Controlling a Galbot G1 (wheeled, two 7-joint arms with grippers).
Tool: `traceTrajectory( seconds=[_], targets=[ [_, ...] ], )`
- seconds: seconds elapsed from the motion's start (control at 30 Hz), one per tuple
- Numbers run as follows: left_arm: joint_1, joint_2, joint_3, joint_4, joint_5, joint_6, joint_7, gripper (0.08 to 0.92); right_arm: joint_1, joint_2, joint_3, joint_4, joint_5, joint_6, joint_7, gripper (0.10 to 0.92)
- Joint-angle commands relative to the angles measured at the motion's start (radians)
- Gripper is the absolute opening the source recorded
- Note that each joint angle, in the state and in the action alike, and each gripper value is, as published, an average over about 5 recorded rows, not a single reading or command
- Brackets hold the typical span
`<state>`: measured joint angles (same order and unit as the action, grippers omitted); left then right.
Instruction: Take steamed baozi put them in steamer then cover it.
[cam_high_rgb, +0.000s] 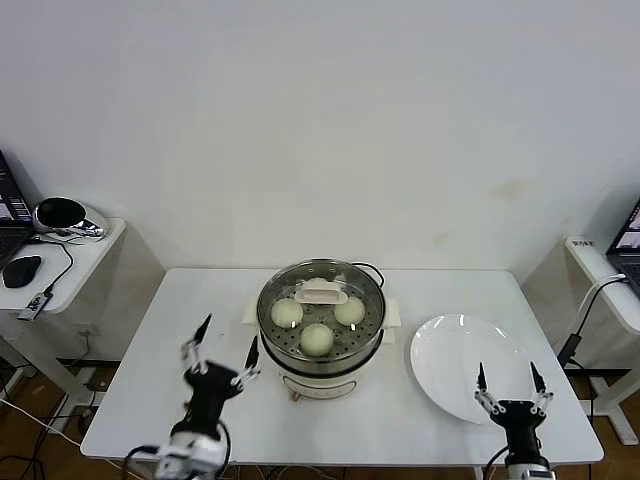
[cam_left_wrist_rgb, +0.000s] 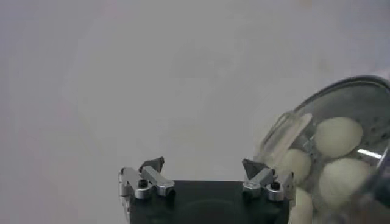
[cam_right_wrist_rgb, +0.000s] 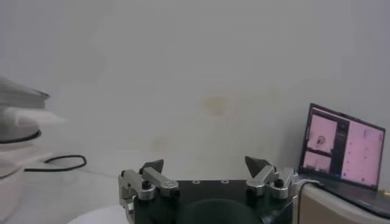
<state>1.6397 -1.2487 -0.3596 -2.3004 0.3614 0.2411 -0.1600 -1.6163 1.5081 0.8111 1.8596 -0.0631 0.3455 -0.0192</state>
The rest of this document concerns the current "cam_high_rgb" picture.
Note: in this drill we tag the small grey usb hub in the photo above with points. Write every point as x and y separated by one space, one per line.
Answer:
35 305

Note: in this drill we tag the white side table with label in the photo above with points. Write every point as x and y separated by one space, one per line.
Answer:
590 265

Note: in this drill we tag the perforated steel steamer basket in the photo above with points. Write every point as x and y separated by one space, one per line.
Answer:
325 365

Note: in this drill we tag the black laptop beside chrome device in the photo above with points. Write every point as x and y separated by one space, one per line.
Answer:
10 200

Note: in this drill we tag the cream electric cooker base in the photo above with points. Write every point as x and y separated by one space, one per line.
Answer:
320 387

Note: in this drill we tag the black computer mouse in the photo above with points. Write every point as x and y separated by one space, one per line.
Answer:
21 271

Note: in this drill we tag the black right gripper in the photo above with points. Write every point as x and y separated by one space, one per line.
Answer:
520 415

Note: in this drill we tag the large white plate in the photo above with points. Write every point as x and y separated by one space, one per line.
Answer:
450 360

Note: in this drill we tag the white side table with mouse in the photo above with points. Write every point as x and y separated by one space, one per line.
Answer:
105 235

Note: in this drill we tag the black power adapter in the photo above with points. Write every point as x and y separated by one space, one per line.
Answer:
570 346

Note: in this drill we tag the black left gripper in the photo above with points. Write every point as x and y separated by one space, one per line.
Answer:
207 390

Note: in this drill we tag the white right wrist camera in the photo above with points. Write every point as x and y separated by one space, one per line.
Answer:
537 473

